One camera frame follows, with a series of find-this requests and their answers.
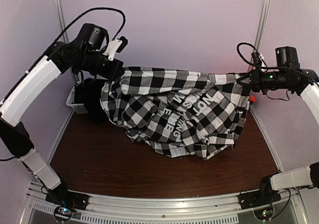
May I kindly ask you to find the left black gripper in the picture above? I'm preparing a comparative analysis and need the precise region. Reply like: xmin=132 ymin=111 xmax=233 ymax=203
xmin=74 ymin=49 xmax=124 ymax=81

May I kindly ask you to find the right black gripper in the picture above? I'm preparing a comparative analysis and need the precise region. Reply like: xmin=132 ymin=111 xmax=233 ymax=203
xmin=237 ymin=65 xmax=293 ymax=95

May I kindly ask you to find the black white checkered cloth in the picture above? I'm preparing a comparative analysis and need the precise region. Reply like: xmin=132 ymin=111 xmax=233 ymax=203
xmin=100 ymin=67 xmax=251 ymax=160

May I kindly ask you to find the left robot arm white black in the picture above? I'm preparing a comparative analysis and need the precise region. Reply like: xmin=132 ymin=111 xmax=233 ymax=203
xmin=0 ymin=23 xmax=128 ymax=206

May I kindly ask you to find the white plastic laundry basket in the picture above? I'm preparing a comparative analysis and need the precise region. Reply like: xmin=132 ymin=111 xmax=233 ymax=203
xmin=66 ymin=86 xmax=88 ymax=114

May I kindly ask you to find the black garment hanging from basket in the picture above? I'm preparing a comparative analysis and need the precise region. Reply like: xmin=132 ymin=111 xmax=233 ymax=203
xmin=74 ymin=78 xmax=108 ymax=124

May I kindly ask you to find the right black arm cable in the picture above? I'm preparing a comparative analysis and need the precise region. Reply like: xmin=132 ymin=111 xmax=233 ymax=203
xmin=236 ymin=42 xmax=270 ymax=73

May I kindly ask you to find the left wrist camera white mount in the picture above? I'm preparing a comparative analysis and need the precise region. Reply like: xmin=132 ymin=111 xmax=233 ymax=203
xmin=103 ymin=36 xmax=128 ymax=61

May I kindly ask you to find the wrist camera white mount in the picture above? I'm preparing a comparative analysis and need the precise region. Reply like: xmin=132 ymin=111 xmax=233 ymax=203
xmin=251 ymin=51 xmax=267 ymax=67
xmin=103 ymin=36 xmax=128 ymax=61

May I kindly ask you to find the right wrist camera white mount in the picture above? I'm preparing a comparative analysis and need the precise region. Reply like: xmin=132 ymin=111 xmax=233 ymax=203
xmin=251 ymin=51 xmax=267 ymax=67

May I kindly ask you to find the left aluminium frame post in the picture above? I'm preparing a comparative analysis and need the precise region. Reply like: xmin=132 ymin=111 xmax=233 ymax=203
xmin=54 ymin=0 xmax=79 ymax=82

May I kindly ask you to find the aluminium frame post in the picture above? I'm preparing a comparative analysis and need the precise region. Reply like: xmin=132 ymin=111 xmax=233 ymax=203
xmin=54 ymin=0 xmax=79 ymax=82
xmin=249 ymin=0 xmax=272 ymax=58

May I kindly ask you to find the right aluminium frame post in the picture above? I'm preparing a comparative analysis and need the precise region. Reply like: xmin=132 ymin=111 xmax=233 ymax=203
xmin=249 ymin=0 xmax=272 ymax=58

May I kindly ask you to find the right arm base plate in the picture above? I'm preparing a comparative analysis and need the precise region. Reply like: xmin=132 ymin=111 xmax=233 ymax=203
xmin=237 ymin=190 xmax=281 ymax=210

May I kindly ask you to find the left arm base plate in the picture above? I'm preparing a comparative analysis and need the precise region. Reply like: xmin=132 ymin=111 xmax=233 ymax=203
xmin=45 ymin=184 xmax=89 ymax=210

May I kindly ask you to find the front aluminium rail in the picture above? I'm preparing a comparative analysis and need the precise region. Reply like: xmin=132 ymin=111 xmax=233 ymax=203
xmin=19 ymin=176 xmax=310 ymax=224

